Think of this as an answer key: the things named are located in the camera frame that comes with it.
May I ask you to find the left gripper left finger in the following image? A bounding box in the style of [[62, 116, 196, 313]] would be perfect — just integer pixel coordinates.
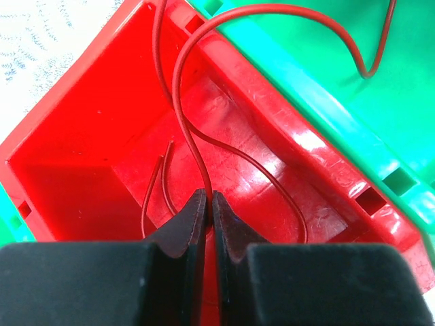
[[1, 189, 207, 325]]

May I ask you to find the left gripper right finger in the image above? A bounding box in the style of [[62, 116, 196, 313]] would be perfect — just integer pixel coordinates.
[[212, 192, 432, 325]]

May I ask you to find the long red wire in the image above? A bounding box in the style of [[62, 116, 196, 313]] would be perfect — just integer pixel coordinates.
[[141, 0, 398, 245]]

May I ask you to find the left green plastic bin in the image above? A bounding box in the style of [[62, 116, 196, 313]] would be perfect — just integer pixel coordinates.
[[0, 185, 36, 246]]

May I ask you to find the green plastic bin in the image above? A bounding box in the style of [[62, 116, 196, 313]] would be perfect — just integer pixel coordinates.
[[0, 185, 36, 246], [186, 0, 435, 235]]

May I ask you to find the red plastic bin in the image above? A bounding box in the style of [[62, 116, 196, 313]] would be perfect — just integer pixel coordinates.
[[0, 0, 435, 326]]

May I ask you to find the right green plastic bin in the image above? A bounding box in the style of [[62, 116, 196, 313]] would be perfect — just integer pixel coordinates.
[[186, 0, 435, 235]]

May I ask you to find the floral table mat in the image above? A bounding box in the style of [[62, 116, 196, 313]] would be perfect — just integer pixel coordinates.
[[1, 1, 121, 140]]

